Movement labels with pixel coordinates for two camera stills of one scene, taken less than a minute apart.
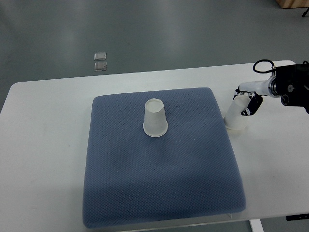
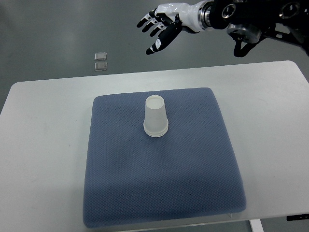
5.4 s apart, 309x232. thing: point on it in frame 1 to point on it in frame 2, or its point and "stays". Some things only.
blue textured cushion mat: x=133 y=179 stays
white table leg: x=256 y=225 stays
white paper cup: x=233 y=119 to x=156 y=123
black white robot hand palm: x=260 y=87 to x=189 y=16
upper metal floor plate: x=100 y=56 stays
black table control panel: x=297 y=217 stays
